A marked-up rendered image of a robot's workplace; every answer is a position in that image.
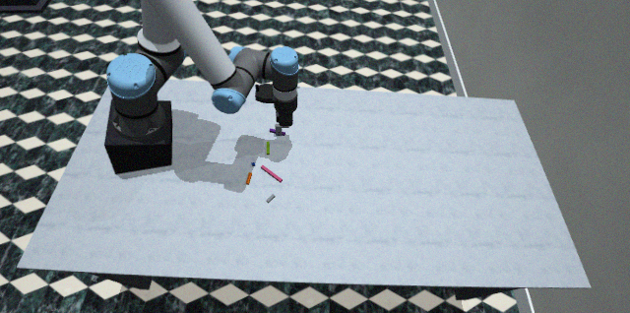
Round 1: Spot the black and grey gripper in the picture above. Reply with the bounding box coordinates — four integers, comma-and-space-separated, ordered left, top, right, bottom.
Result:
255, 84, 300, 136

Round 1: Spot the pink rod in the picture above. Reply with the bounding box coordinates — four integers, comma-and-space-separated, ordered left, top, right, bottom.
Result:
261, 165, 283, 182

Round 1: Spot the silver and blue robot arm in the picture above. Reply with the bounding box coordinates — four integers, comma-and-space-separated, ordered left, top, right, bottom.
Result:
106, 0, 299, 141

